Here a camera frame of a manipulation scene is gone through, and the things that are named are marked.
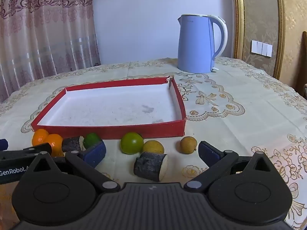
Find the large green lime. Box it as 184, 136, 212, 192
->
120, 132, 144, 155

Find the pink patterned curtain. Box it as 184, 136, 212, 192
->
0, 0, 101, 103

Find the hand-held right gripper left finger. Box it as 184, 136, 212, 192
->
31, 141, 120, 193

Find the red cardboard box tray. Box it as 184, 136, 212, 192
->
31, 75, 187, 140

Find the blue electric kettle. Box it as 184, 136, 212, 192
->
177, 14, 228, 74

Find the gold moulding strip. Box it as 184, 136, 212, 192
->
273, 0, 286, 81
232, 0, 245, 60

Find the orange mandarin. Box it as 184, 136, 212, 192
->
44, 134, 65, 157
32, 129, 50, 146

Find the small green lime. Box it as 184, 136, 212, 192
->
83, 133, 102, 149

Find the brown longan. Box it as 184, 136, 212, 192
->
180, 136, 198, 154
143, 140, 165, 155

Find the white wall light switch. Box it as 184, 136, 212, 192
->
251, 39, 273, 57

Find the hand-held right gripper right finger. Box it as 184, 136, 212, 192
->
184, 141, 276, 193

